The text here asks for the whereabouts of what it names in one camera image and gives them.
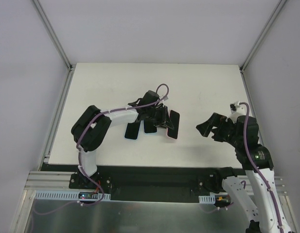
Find black phone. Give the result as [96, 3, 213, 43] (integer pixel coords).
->
[124, 122, 141, 140]
[167, 110, 180, 139]

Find pink phone case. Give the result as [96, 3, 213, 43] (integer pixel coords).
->
[167, 129, 178, 140]

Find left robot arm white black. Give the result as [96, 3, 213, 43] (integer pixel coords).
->
[71, 90, 180, 189]

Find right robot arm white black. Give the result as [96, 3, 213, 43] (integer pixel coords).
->
[196, 113, 292, 233]

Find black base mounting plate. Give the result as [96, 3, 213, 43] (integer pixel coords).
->
[41, 164, 245, 203]

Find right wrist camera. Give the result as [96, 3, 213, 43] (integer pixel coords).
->
[228, 101, 247, 123]

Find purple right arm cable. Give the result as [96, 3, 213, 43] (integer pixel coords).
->
[199, 102, 284, 233]

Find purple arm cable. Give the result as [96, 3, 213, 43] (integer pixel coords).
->
[199, 102, 284, 233]
[33, 83, 170, 216]

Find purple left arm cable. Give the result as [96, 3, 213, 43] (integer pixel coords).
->
[33, 83, 170, 216]

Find right white cable duct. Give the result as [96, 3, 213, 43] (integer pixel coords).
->
[198, 194, 231, 204]

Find white cable duct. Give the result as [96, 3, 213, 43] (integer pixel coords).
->
[35, 190, 103, 202]
[198, 194, 231, 204]

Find left aluminium frame post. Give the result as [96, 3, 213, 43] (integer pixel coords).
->
[31, 0, 73, 71]

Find aluminium frame post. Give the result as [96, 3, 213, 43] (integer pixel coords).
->
[31, 0, 73, 71]
[240, 0, 289, 74]

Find right aluminium frame post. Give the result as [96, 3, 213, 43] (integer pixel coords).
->
[240, 0, 289, 74]

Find aluminium front rail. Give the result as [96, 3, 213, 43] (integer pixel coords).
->
[24, 171, 288, 196]

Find left white cable duct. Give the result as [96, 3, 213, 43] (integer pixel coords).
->
[35, 190, 103, 202]

